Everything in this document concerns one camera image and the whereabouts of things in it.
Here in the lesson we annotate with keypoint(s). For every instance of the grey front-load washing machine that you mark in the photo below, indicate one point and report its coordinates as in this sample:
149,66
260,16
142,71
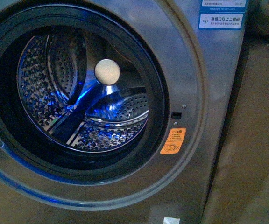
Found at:
89,90

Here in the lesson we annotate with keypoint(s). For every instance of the dark clothes on cabinet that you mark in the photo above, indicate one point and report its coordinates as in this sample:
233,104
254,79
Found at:
258,18

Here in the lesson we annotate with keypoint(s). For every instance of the orange warning sticker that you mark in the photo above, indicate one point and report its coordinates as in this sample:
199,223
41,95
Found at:
174,141

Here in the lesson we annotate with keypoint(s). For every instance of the white tape patch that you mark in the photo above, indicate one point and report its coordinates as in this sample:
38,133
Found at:
171,220

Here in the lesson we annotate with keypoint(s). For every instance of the blue white label sticker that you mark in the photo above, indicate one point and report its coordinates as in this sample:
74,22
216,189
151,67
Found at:
222,14

